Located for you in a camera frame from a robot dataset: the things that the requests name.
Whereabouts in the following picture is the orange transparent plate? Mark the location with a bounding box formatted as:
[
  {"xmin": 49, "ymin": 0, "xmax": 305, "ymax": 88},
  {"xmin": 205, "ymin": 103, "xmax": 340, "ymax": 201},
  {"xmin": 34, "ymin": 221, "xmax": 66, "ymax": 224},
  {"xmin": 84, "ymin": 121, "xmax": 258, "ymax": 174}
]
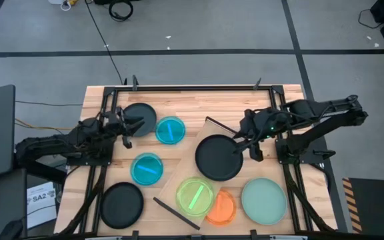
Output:
[{"xmin": 205, "ymin": 189, "xmax": 238, "ymax": 227}]

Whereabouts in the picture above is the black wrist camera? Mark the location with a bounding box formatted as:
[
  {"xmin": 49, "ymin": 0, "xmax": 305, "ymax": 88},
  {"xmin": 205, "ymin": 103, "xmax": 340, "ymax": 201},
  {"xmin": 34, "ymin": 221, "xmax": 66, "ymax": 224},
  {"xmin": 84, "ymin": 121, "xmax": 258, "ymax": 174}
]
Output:
[
  {"xmin": 249, "ymin": 143, "xmax": 265, "ymax": 163},
  {"xmin": 121, "ymin": 134, "xmax": 133, "ymax": 150}
]

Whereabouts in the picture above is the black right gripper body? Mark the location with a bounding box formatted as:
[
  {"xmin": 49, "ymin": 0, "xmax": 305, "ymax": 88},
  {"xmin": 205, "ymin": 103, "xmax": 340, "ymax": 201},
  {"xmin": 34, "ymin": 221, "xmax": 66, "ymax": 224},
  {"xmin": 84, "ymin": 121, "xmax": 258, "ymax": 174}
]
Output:
[{"xmin": 239, "ymin": 109, "xmax": 270, "ymax": 143}]

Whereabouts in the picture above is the coiled black cable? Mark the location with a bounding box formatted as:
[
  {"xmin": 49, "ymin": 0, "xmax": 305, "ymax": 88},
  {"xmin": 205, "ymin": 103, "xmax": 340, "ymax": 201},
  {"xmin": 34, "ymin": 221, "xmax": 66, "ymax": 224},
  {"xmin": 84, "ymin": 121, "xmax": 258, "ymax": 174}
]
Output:
[{"xmin": 107, "ymin": 0, "xmax": 135, "ymax": 23}]

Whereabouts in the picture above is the green transparent plate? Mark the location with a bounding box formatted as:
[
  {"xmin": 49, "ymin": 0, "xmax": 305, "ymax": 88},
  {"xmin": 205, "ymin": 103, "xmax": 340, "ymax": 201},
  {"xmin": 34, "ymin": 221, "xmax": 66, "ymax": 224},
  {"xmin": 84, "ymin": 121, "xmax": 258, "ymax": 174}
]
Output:
[{"xmin": 175, "ymin": 176, "xmax": 215, "ymax": 219}]

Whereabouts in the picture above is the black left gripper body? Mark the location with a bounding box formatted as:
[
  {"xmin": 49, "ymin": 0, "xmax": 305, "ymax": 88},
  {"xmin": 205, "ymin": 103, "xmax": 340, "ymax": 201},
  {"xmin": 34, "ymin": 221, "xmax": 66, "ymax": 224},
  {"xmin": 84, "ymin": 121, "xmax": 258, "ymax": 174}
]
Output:
[{"xmin": 100, "ymin": 110, "xmax": 130, "ymax": 136}]

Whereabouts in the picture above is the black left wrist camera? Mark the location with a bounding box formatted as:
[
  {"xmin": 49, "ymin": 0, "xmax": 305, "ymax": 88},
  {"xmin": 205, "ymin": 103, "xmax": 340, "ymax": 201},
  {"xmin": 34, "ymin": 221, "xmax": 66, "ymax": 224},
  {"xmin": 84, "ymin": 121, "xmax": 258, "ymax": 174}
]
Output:
[{"xmin": 121, "ymin": 134, "xmax": 133, "ymax": 150}]

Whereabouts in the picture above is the black hazard striped mat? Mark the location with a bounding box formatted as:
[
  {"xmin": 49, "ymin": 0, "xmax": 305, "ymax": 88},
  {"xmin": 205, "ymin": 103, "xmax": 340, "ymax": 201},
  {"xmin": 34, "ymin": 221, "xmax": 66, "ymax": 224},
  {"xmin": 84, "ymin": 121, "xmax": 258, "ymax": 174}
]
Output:
[{"xmin": 341, "ymin": 177, "xmax": 384, "ymax": 234}]

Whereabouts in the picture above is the black floor cable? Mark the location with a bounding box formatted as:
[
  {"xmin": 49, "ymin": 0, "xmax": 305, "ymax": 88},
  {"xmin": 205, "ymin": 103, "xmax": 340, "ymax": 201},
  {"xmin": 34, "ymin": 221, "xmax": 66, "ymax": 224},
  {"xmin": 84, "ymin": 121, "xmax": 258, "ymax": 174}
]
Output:
[{"xmin": 84, "ymin": 0, "xmax": 126, "ymax": 86}]

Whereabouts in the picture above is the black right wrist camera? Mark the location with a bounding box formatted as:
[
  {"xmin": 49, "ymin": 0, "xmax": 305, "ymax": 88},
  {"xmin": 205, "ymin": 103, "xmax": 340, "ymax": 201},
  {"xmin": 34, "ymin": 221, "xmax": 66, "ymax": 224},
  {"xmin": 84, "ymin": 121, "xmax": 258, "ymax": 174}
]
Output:
[{"xmin": 249, "ymin": 143, "xmax": 265, "ymax": 163}]

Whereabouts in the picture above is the pale mint green plate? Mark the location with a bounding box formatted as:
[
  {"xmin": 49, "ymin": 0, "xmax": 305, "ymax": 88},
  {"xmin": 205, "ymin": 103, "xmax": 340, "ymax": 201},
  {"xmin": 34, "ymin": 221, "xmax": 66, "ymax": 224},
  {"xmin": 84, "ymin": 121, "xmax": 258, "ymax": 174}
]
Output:
[{"xmin": 241, "ymin": 177, "xmax": 288, "ymax": 226}]

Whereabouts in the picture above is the white paper sign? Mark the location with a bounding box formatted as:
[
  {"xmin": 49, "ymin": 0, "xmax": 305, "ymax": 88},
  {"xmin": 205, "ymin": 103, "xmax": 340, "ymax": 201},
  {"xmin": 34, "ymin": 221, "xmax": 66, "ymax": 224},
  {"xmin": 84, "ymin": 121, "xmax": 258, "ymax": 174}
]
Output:
[{"xmin": 26, "ymin": 181, "xmax": 58, "ymax": 230}]

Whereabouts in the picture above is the black aluminium table frame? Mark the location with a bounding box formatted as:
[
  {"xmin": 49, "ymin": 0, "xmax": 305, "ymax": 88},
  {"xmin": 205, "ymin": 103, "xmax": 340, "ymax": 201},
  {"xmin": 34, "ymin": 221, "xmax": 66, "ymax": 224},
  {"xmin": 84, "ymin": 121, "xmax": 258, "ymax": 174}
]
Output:
[{"xmin": 58, "ymin": 85, "xmax": 338, "ymax": 240}]

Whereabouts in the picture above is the black computer mouse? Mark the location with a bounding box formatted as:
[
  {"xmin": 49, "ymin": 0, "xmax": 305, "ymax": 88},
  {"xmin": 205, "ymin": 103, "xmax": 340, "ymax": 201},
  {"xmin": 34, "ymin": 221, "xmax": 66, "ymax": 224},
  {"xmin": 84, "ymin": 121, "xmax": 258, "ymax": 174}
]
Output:
[{"xmin": 0, "ymin": 219, "xmax": 24, "ymax": 240}]

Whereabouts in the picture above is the teal transparent plate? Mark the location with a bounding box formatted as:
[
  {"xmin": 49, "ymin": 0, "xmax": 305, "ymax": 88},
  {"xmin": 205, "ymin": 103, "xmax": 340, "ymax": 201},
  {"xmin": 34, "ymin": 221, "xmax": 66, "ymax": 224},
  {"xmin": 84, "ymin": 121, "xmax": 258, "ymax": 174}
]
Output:
[
  {"xmin": 154, "ymin": 115, "xmax": 187, "ymax": 145},
  {"xmin": 130, "ymin": 152, "xmax": 165, "ymax": 187}
]

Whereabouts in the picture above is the black round plate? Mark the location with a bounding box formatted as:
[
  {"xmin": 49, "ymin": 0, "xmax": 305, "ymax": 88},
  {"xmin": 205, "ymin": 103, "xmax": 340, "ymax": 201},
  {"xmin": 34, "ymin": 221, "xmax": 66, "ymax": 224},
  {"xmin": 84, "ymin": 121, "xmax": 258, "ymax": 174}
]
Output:
[
  {"xmin": 99, "ymin": 181, "xmax": 145, "ymax": 230},
  {"xmin": 194, "ymin": 134, "xmax": 245, "ymax": 183}
]

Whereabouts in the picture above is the small dark grey plate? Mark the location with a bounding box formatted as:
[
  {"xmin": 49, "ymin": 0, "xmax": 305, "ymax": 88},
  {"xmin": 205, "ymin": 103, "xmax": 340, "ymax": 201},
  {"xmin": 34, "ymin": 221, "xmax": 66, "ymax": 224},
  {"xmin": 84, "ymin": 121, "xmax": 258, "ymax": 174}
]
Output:
[{"xmin": 122, "ymin": 102, "xmax": 158, "ymax": 138}]

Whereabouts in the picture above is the yellow cable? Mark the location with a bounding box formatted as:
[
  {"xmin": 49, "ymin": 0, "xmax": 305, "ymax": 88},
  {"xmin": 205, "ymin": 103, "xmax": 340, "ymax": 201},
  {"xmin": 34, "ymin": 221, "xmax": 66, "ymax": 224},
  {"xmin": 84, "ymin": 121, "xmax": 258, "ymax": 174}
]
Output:
[{"xmin": 14, "ymin": 117, "xmax": 76, "ymax": 131}]

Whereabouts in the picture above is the grey cable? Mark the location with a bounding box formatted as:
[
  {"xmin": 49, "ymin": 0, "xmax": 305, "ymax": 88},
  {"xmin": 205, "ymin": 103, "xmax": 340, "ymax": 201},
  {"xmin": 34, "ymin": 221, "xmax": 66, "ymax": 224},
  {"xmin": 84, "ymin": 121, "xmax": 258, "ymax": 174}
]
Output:
[{"xmin": 14, "ymin": 99, "xmax": 83, "ymax": 107}]

